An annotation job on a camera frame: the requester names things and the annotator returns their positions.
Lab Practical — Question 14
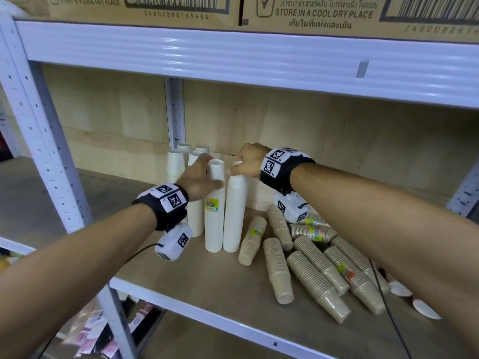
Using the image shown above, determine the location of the person's right hand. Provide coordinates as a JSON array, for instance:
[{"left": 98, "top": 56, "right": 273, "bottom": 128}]
[{"left": 229, "top": 143, "right": 271, "bottom": 179}]

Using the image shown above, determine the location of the person's left hand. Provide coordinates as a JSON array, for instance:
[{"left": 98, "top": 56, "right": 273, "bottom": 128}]
[{"left": 175, "top": 153, "right": 226, "bottom": 202}]

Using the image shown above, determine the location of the plain white cup sleeve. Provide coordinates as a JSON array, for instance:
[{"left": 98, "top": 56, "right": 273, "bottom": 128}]
[{"left": 223, "top": 162, "right": 250, "bottom": 253}]

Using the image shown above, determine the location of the white cup sleeve yellow label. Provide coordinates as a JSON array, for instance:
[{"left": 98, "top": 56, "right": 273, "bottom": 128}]
[{"left": 204, "top": 159, "right": 226, "bottom": 253}]

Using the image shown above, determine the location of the person's right forearm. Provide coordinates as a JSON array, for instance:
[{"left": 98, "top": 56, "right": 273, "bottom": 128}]
[{"left": 290, "top": 162, "right": 479, "bottom": 356}]

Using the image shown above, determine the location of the person's left forearm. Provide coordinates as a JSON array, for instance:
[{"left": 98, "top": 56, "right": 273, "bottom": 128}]
[{"left": 0, "top": 203, "right": 158, "bottom": 359}]

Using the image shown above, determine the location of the group of white cup stacks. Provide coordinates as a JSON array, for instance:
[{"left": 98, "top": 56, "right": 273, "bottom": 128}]
[{"left": 166, "top": 143, "right": 210, "bottom": 237}]

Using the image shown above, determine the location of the black marker wristband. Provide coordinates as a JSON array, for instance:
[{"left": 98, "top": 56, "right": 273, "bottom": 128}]
[
  {"left": 131, "top": 183, "right": 189, "bottom": 232},
  {"left": 260, "top": 147, "right": 316, "bottom": 195}
]

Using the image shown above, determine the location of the white metal shelf rack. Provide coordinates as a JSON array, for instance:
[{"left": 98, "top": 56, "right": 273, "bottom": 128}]
[{"left": 0, "top": 3, "right": 479, "bottom": 359}]

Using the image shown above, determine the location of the pile of brown cup stacks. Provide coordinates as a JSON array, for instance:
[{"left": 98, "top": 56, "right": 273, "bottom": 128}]
[{"left": 238, "top": 205, "right": 390, "bottom": 325}]

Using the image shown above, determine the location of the brown cardboard box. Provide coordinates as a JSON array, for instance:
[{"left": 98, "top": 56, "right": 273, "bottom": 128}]
[
  {"left": 0, "top": 0, "right": 243, "bottom": 31},
  {"left": 239, "top": 0, "right": 479, "bottom": 44}
]

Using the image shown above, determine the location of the pile of pink white packets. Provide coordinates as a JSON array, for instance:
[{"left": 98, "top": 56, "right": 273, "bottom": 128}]
[{"left": 62, "top": 295, "right": 165, "bottom": 359}]

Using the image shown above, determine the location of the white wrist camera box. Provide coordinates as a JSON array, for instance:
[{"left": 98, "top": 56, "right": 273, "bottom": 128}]
[
  {"left": 154, "top": 224, "right": 194, "bottom": 261},
  {"left": 273, "top": 192, "right": 311, "bottom": 224}
]

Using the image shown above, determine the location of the black cable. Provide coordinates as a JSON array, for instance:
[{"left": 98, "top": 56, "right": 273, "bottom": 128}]
[
  {"left": 125, "top": 243, "right": 162, "bottom": 263},
  {"left": 368, "top": 258, "right": 413, "bottom": 359}
]

